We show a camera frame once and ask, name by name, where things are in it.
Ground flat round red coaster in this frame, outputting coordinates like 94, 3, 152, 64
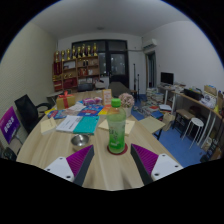
106, 142, 129, 156

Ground white wall air conditioner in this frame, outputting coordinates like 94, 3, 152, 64
142, 38, 158, 51

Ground black computer monitor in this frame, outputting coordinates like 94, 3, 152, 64
160, 71, 175, 86

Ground small metal cup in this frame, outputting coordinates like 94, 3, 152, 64
70, 133, 91, 152

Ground black round bag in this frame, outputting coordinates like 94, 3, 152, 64
0, 146, 18, 162

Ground white round stool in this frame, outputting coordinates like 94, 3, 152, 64
181, 117, 205, 149

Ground teal book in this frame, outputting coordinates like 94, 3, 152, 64
72, 115, 100, 136

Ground purple sign board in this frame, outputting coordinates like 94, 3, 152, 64
0, 105, 22, 145

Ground orange book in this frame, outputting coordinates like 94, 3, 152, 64
97, 105, 113, 116

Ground white printed booklet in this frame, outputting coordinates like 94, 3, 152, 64
55, 114, 84, 134

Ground orange standing card box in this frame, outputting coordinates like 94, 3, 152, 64
101, 88, 113, 107

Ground green tea drink bottle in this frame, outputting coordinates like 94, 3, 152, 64
106, 97, 127, 155

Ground wooden shelf unit with trophies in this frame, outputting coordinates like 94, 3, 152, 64
51, 42, 101, 93

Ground thick beige book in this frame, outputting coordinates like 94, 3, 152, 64
40, 116, 58, 136

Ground yellow gift box red ribbon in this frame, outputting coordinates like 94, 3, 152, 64
55, 90, 77, 110

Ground wooden side desk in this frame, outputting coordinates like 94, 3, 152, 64
156, 84, 224, 148

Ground blue printed book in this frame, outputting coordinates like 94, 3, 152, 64
46, 109, 68, 120
77, 104, 104, 117

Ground pink flowers in white pot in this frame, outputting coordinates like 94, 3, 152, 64
118, 92, 136, 118

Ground brown wooden stool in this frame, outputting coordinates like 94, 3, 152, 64
172, 108, 196, 134

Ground white paper stack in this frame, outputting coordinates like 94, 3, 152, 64
67, 102, 87, 112

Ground black framed window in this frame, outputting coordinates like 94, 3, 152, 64
71, 39, 130, 89

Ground grey padded chair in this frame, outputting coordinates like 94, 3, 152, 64
108, 81, 132, 98

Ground pile of books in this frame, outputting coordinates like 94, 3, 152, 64
143, 87, 173, 116

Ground black mesh office chair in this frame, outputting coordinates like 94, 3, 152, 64
13, 93, 53, 134

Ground small round white table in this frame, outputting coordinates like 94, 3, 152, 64
45, 91, 64, 101

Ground light wooden stool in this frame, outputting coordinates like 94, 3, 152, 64
137, 115, 166, 141

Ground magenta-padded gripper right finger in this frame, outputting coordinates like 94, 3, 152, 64
129, 143, 185, 186

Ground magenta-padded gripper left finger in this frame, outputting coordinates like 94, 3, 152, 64
43, 144, 96, 187

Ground pink box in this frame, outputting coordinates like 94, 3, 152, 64
82, 96, 103, 107

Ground flat cream notebook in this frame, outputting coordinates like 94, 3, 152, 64
97, 118, 136, 137

